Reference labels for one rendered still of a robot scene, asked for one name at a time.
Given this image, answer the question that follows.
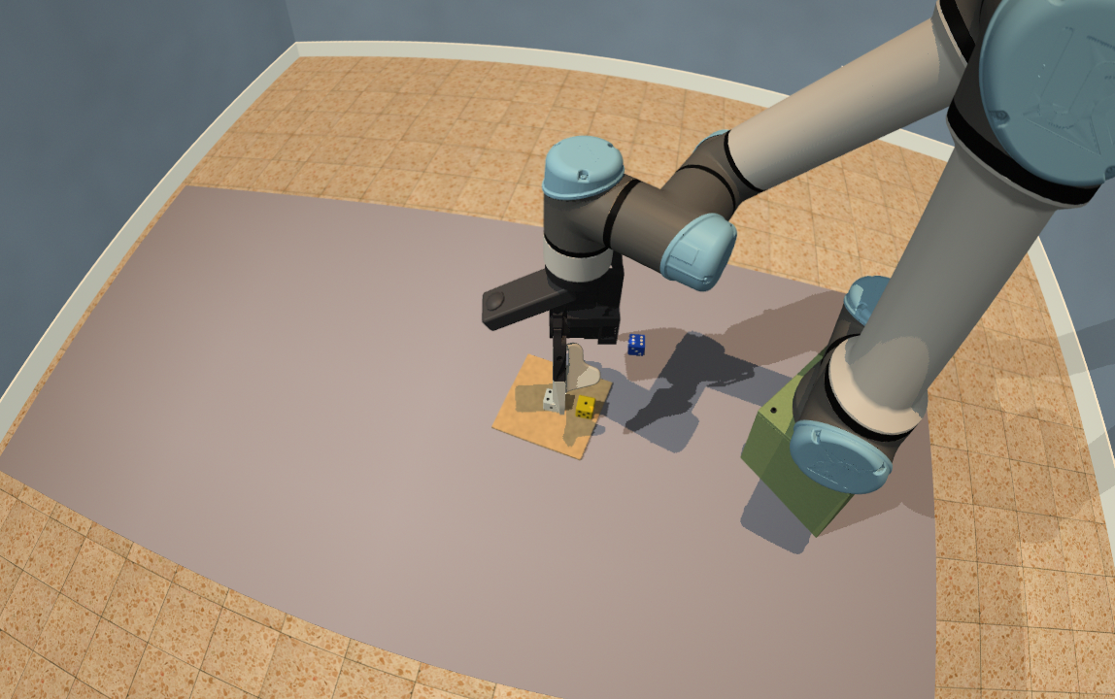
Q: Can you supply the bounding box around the tan mat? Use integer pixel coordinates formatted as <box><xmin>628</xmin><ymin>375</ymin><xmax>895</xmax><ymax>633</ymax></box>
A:
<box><xmin>491</xmin><ymin>355</ymin><xmax>612</xmax><ymax>460</ymax></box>

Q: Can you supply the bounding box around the yellow die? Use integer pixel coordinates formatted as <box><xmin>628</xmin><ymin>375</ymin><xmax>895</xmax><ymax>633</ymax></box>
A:
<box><xmin>575</xmin><ymin>395</ymin><xmax>595</xmax><ymax>419</ymax></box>

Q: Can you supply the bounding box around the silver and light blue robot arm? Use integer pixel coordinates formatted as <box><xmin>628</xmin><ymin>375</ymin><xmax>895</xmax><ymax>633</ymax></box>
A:
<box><xmin>542</xmin><ymin>0</ymin><xmax>1115</xmax><ymax>494</ymax></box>

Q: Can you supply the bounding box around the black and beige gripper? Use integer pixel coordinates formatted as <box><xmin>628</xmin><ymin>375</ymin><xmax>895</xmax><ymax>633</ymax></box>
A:
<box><xmin>545</xmin><ymin>250</ymin><xmax>626</xmax><ymax>415</ymax></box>

